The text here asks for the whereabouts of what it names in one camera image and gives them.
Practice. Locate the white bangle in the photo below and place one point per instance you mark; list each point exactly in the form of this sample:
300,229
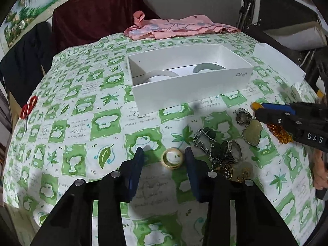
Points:
160,74

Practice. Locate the pale jade gold pendant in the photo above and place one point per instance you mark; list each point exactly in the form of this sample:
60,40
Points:
242,173

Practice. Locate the dark red cloth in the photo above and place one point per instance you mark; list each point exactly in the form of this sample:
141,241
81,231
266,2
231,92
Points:
97,12

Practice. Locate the pink floral cloth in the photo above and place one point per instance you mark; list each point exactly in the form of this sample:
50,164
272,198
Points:
179,27

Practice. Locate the silver heart pendant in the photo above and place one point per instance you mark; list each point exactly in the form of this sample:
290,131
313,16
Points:
240,117

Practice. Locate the landscape painting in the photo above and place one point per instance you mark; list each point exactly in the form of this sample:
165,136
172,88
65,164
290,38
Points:
35,2

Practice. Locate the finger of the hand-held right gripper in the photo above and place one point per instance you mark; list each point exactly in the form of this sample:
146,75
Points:
278,108
276,120

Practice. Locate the black folding chair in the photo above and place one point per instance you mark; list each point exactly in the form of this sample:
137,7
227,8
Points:
287,15

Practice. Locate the jade gourd pendant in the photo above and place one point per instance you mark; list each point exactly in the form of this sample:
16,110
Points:
252,133

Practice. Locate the amber pendant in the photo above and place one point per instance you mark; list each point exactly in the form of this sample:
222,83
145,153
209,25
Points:
256,106

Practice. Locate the red scissors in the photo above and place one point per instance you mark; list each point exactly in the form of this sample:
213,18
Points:
27,109

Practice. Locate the green patterned tablecloth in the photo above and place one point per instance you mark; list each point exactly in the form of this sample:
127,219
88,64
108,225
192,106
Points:
82,133

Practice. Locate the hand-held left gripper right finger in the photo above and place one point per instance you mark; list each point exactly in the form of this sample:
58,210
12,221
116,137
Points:
191,170

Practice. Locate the white box lid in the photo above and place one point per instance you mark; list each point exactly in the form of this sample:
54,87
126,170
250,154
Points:
276,61

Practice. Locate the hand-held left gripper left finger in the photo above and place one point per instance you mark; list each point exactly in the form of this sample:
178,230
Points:
135,170

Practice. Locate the white cardboard box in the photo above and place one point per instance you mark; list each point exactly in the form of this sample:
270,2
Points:
189,89

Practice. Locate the person's right hand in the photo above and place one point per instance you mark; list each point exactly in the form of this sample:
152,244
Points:
321,166

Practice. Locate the black jacket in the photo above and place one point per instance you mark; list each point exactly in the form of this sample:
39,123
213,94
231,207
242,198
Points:
25,56

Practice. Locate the grey-green dish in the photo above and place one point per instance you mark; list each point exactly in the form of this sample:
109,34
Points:
207,67

